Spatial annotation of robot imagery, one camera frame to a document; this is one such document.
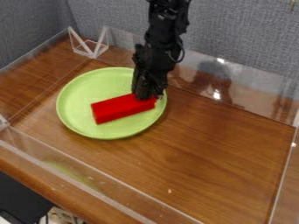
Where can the clear acrylic enclosure wall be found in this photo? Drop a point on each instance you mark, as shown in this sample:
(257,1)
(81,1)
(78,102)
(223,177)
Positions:
(215,163)

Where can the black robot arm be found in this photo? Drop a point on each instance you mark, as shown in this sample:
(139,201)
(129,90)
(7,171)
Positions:
(169,14)

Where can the red rectangular block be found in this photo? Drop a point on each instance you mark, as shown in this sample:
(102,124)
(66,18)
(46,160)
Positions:
(121,107)

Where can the white power strip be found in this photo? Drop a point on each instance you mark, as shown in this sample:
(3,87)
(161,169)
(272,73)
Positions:
(61,216)

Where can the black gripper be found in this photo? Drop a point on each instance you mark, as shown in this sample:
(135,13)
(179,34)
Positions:
(157,57)

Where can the light green plate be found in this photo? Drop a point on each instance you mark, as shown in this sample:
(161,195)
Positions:
(98,86)

